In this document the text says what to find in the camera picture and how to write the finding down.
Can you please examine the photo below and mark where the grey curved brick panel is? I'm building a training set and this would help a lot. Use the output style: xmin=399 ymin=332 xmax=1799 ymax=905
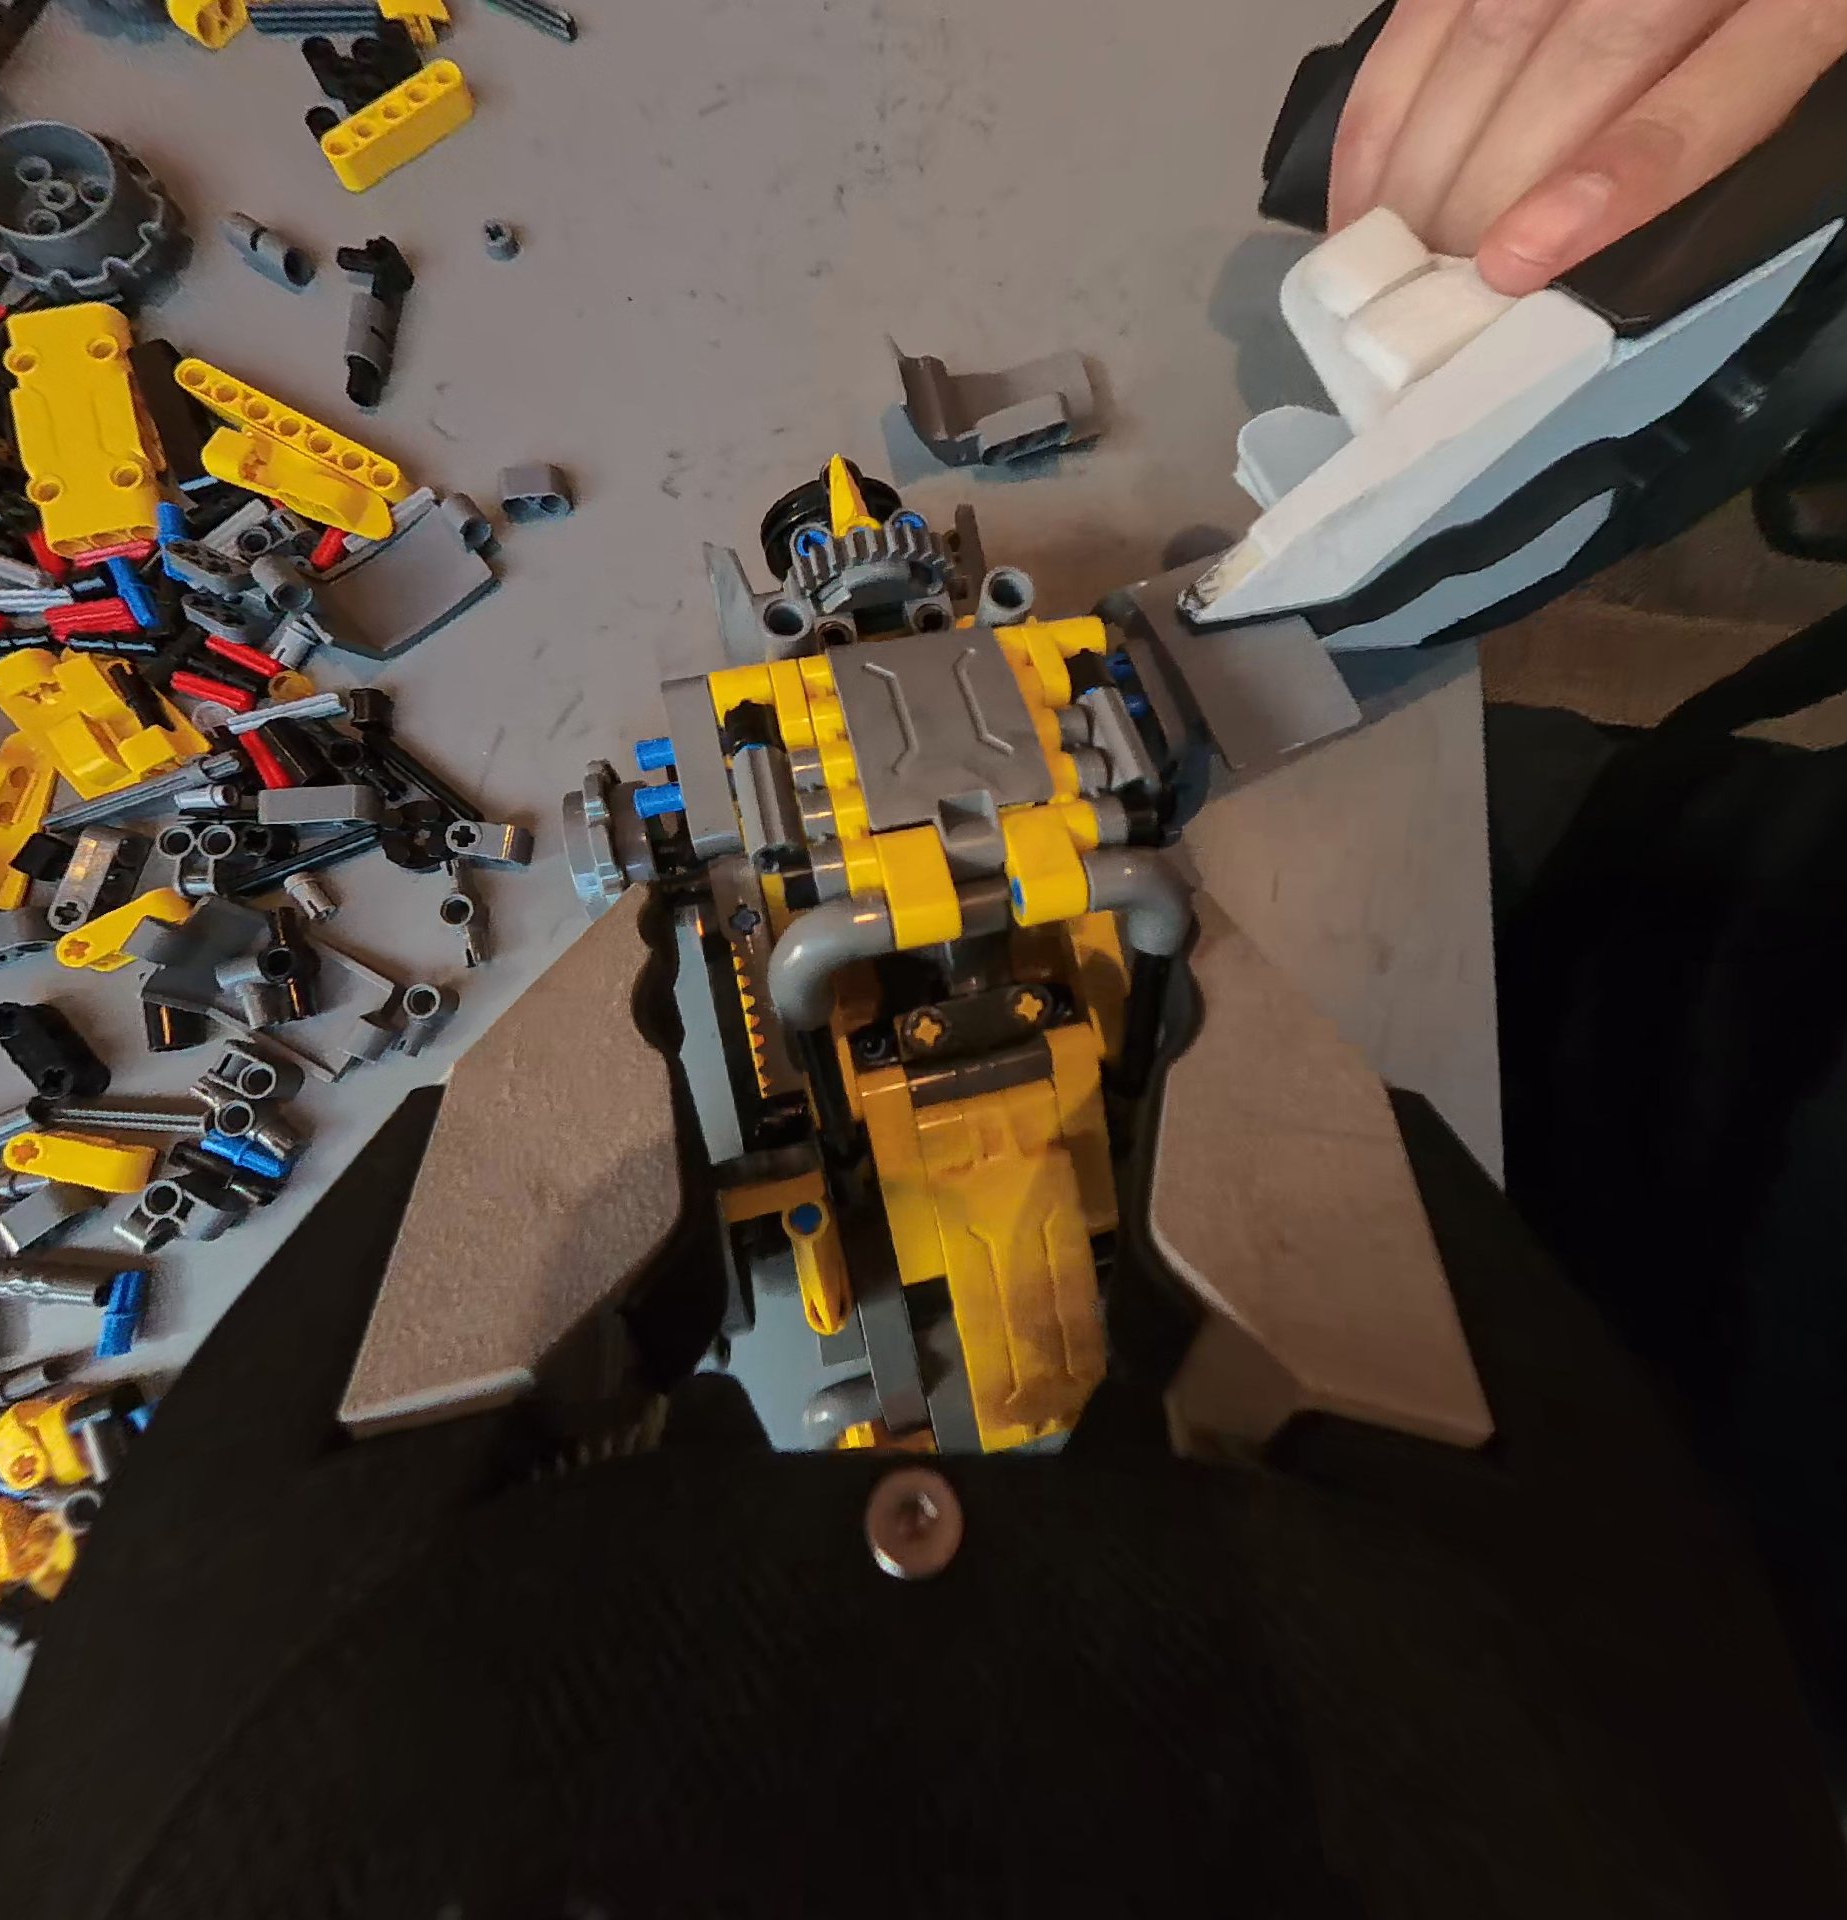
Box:
xmin=323 ymin=486 xmax=497 ymax=666
xmin=1124 ymin=590 xmax=1366 ymax=769

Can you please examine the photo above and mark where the small grey angled brick piece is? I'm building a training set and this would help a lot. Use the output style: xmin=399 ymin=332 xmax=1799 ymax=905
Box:
xmin=885 ymin=338 xmax=1103 ymax=468

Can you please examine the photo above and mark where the person's right hand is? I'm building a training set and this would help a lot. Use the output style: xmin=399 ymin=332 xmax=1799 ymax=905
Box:
xmin=1332 ymin=0 xmax=1847 ymax=292

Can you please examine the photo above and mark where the yellow toy brick vehicle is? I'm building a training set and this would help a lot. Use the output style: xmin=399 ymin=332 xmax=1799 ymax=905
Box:
xmin=564 ymin=449 xmax=1208 ymax=1457

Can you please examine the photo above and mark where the grey desk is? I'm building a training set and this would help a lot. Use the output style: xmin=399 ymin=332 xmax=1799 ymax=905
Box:
xmin=0 ymin=0 xmax=1511 ymax=1505

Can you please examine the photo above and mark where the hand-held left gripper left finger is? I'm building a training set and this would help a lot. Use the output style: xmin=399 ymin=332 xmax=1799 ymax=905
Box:
xmin=335 ymin=903 xmax=722 ymax=1440

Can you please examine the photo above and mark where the pile of loose brick parts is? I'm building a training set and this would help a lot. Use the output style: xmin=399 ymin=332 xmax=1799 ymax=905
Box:
xmin=0 ymin=0 xmax=579 ymax=1652

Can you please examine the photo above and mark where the grey brick wheel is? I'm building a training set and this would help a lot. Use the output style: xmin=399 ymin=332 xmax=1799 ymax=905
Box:
xmin=0 ymin=119 xmax=194 ymax=313

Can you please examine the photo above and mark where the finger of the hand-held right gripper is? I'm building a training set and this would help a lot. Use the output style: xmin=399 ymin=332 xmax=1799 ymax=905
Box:
xmin=1282 ymin=206 xmax=1847 ymax=531
xmin=1177 ymin=407 xmax=1631 ymax=658

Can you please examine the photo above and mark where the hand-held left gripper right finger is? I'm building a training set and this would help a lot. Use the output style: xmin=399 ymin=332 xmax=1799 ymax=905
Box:
xmin=1139 ymin=903 xmax=1495 ymax=1454

